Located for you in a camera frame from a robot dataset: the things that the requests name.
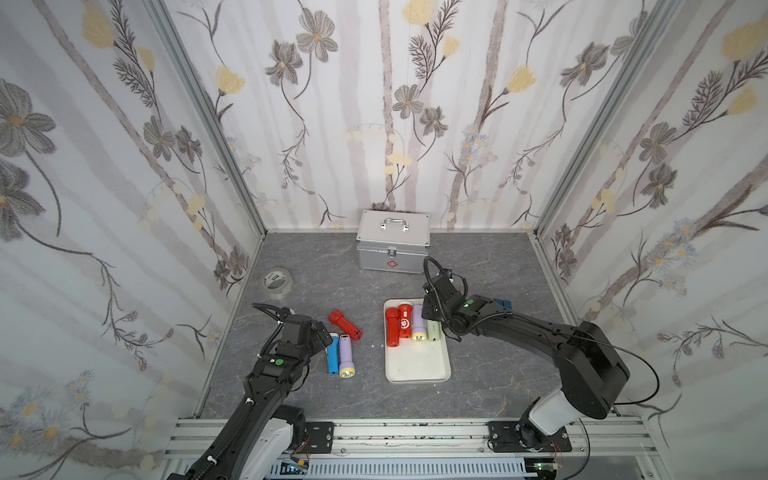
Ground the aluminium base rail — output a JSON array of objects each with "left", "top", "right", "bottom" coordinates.
[{"left": 161, "top": 417, "right": 667, "bottom": 480}]

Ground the clear tape roll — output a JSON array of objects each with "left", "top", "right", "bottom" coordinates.
[{"left": 259, "top": 267, "right": 294, "bottom": 300}]

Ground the purple flashlight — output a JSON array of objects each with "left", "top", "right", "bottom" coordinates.
[
  {"left": 338, "top": 334, "right": 356, "bottom": 379},
  {"left": 411, "top": 304, "right": 427, "bottom": 342}
]

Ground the green flashlight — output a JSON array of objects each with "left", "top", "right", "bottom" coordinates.
[{"left": 425, "top": 320, "right": 442, "bottom": 342}]

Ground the teal plastic block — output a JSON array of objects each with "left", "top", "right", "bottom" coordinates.
[{"left": 493, "top": 298, "right": 512, "bottom": 312}]

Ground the silver aluminium case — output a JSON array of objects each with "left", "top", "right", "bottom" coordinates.
[{"left": 356, "top": 210, "right": 431, "bottom": 274}]

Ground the red flashlight white head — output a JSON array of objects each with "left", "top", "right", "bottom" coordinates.
[{"left": 398, "top": 303, "right": 413, "bottom": 339}]

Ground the white plastic tray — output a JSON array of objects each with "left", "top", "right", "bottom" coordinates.
[{"left": 382, "top": 298, "right": 452, "bottom": 384}]

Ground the plain red flashlight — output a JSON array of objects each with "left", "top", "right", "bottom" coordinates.
[{"left": 385, "top": 308, "right": 400, "bottom": 348}]

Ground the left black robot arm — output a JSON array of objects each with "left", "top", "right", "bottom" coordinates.
[{"left": 168, "top": 302, "right": 332, "bottom": 479}]

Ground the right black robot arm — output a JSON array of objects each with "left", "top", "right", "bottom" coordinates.
[{"left": 422, "top": 256, "right": 661, "bottom": 451}]

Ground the purple flashlight beside blue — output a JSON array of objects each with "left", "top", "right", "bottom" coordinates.
[{"left": 338, "top": 334, "right": 356, "bottom": 379}]

